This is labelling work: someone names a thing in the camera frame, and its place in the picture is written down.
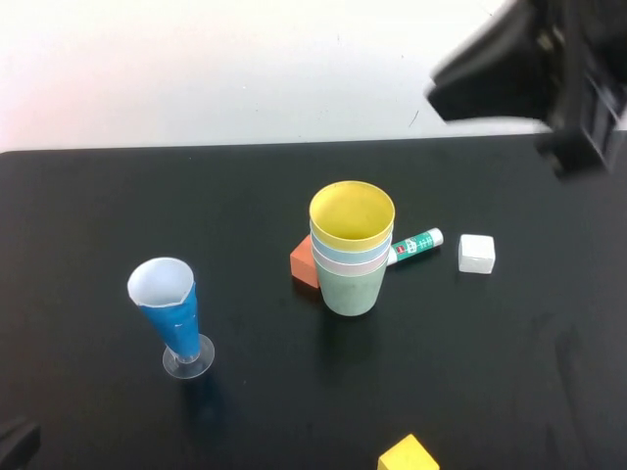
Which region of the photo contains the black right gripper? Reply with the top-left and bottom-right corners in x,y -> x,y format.
536,0 -> 627,180

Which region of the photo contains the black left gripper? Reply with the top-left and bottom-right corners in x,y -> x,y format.
0,415 -> 42,470

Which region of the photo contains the yellow plastic cup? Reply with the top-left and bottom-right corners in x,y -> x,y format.
309,180 -> 396,254

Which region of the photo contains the light blue plastic cup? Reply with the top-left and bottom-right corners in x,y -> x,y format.
310,228 -> 394,264

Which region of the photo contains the pink plastic cup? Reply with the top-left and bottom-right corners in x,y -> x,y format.
312,244 -> 392,278

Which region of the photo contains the white block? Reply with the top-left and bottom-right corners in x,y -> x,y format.
458,233 -> 496,274

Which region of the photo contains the tall glass with blue paper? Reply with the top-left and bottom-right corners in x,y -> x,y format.
127,257 -> 217,381

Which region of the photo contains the green white glue stick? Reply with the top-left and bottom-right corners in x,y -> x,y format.
389,227 -> 445,268

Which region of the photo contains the green plastic cup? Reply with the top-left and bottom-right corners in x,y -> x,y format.
315,257 -> 388,318

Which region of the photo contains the orange block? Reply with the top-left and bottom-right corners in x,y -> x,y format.
288,234 -> 320,289

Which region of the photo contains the large yellow block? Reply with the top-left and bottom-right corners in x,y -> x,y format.
377,433 -> 440,470

